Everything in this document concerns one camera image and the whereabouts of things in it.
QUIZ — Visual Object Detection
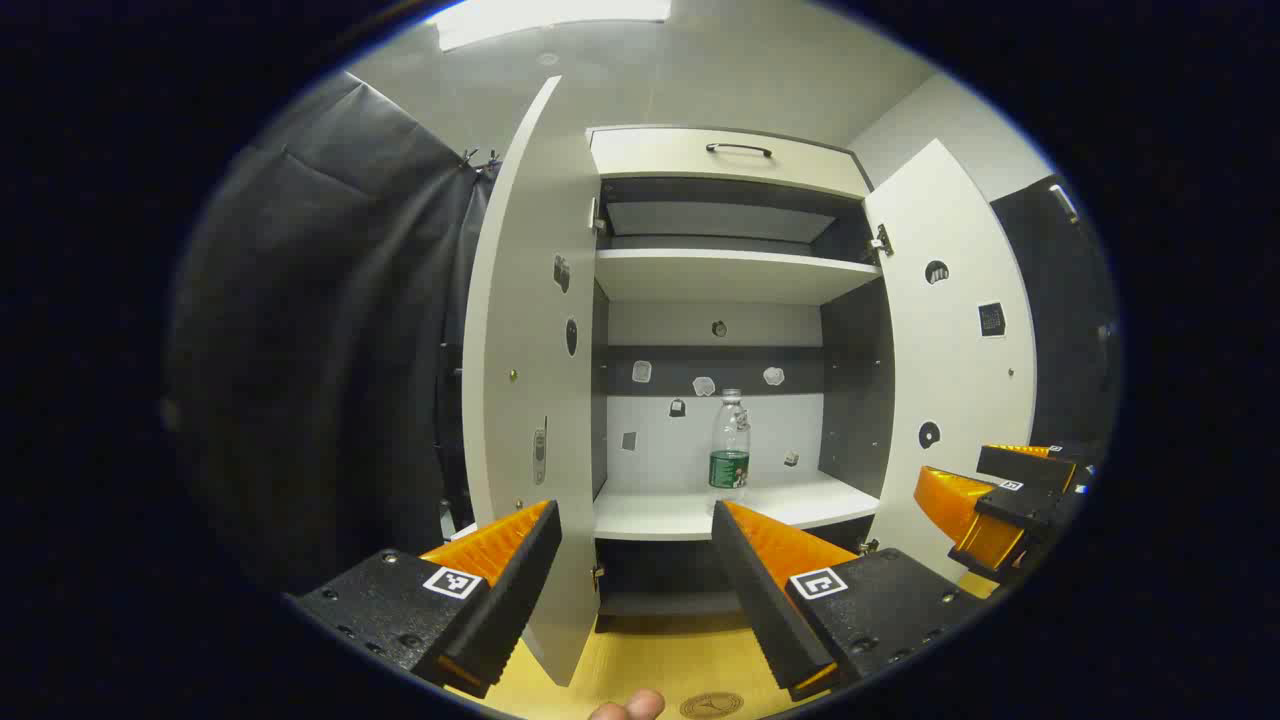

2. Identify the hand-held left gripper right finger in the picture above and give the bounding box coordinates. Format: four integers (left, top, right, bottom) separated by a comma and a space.
710, 498, 986, 703

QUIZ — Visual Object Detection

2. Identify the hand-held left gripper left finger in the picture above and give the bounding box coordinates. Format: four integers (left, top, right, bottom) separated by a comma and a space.
288, 498, 564, 700

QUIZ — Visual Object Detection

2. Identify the round patterned coaster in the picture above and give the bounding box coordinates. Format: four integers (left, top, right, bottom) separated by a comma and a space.
680, 692, 746, 720

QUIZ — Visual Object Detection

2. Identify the white cabinet door headphones sticker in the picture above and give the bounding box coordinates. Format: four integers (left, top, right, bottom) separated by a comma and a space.
862, 138, 1039, 583

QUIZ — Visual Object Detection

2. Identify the clear bottle with green label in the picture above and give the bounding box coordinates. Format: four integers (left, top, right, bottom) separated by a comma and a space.
708, 388, 752, 493

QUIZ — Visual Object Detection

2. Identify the white cabinet door camera sticker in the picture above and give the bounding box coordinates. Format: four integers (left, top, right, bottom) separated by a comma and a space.
462, 75, 611, 689

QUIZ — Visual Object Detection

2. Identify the white and grey cabinet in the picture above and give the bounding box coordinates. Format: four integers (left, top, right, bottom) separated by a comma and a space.
585, 125, 896, 636

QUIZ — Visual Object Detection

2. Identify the black backdrop cloth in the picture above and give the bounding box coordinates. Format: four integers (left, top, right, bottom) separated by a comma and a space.
165, 70, 501, 601
990, 175, 1121, 451

